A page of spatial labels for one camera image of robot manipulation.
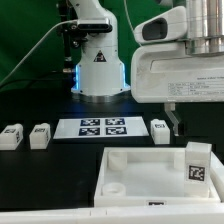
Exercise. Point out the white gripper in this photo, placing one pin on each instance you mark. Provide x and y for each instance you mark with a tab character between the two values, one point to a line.
163	73

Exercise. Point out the white square tabletop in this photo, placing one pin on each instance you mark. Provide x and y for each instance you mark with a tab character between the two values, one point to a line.
131	176

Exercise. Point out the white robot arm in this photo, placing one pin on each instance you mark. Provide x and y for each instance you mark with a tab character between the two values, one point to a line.
100	74

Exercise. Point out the white sheet with tags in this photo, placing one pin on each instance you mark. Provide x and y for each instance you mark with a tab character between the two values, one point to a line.
100	128

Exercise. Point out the white obstacle fence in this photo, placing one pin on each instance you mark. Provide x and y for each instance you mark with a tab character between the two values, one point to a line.
160	214

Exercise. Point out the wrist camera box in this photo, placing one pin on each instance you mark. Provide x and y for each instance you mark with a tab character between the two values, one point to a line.
165	27

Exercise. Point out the black camera stand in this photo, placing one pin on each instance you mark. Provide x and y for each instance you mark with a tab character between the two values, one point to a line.
71	36

